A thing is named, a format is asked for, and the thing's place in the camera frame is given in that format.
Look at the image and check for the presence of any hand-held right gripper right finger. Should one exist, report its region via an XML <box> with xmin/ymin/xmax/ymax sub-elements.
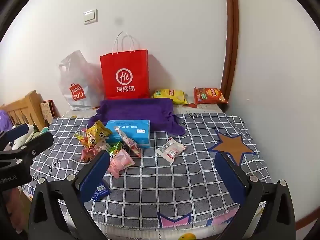
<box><xmin>214</xmin><ymin>151</ymin><xmax>297</xmax><ymax>240</ymax></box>

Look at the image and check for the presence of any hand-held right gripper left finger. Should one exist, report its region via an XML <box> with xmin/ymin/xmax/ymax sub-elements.
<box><xmin>27</xmin><ymin>150</ymin><xmax>112</xmax><ymax>240</ymax></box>

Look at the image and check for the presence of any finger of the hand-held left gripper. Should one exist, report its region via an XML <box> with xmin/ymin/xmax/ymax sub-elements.
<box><xmin>0</xmin><ymin>132</ymin><xmax>54</xmax><ymax>167</ymax></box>
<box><xmin>0</xmin><ymin>123</ymin><xmax>30</xmax><ymax>144</ymax></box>

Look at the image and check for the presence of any small blue snack packet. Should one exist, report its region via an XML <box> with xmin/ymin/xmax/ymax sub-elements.
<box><xmin>91</xmin><ymin>184</ymin><xmax>112</xmax><ymax>202</ymax></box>

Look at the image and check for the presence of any magenta snack packet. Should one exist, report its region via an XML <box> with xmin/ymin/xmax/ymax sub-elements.
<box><xmin>80</xmin><ymin>146</ymin><xmax>99</xmax><ymax>163</ymax></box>

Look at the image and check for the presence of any pale pink snack packet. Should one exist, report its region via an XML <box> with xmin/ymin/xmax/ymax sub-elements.
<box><xmin>107</xmin><ymin>149</ymin><xmax>135</xmax><ymax>179</ymax></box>

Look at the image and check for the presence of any small pink candy packet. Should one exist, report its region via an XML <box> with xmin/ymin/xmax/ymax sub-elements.
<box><xmin>94</xmin><ymin>139</ymin><xmax>112</xmax><ymax>153</ymax></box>

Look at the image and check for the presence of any green snack packet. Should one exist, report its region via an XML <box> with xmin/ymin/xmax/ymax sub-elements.
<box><xmin>109</xmin><ymin>141</ymin><xmax>123</xmax><ymax>159</ymax></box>

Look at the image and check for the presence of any yellow triangular snack packet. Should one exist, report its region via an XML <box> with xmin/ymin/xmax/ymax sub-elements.
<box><xmin>86</xmin><ymin>120</ymin><xmax>112</xmax><ymax>148</ymax></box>

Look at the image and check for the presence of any long white pink packet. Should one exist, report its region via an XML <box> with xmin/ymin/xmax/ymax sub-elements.
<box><xmin>114</xmin><ymin>127</ymin><xmax>143</xmax><ymax>158</ymax></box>

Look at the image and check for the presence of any white red snack packet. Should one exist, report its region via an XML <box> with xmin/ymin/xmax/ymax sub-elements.
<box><xmin>156</xmin><ymin>137</ymin><xmax>187</xmax><ymax>165</ymax></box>

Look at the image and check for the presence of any black white spotted cloth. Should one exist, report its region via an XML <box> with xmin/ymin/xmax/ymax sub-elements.
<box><xmin>10</xmin><ymin>124</ymin><xmax>48</xmax><ymax>150</ymax></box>

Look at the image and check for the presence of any patterned book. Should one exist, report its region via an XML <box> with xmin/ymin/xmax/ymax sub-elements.
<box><xmin>40</xmin><ymin>100</ymin><xmax>53</xmax><ymax>127</ymax></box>

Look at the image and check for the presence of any yellow orange snack packet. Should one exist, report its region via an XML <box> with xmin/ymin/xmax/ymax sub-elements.
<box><xmin>74</xmin><ymin>129</ymin><xmax>89</xmax><ymax>145</ymax></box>

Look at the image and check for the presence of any grey checked blanket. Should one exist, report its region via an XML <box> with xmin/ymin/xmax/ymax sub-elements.
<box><xmin>21</xmin><ymin>112</ymin><xmax>272</xmax><ymax>228</ymax></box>

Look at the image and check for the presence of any blue tissue pack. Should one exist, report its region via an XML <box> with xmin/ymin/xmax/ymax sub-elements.
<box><xmin>105</xmin><ymin>119</ymin><xmax>151</xmax><ymax>148</ymax></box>

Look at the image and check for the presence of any white plastic shopping bag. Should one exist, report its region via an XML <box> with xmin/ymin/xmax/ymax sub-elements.
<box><xmin>59</xmin><ymin>50</ymin><xmax>104</xmax><ymax>111</ymax></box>

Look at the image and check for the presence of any purple towel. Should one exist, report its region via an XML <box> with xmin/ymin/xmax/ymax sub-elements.
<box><xmin>88</xmin><ymin>98</ymin><xmax>186</xmax><ymax>136</ymax></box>

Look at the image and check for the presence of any orange chips bag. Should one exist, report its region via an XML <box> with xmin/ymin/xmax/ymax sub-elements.
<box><xmin>194</xmin><ymin>87</ymin><xmax>228</xmax><ymax>105</ymax></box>

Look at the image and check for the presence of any yellow chips bag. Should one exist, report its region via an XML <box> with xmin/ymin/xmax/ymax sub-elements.
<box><xmin>151</xmin><ymin>89</ymin><xmax>188</xmax><ymax>105</ymax></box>

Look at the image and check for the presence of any red paper bag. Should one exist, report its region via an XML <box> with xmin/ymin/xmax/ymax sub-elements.
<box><xmin>100</xmin><ymin>31</ymin><xmax>150</xmax><ymax>100</ymax></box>

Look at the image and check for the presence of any white light switch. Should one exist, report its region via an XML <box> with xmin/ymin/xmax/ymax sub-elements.
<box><xmin>83</xmin><ymin>9</ymin><xmax>98</xmax><ymax>25</ymax></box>

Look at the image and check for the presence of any brown wooden door frame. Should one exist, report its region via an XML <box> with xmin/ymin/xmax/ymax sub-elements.
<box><xmin>220</xmin><ymin>0</ymin><xmax>239</xmax><ymax>110</ymax></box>

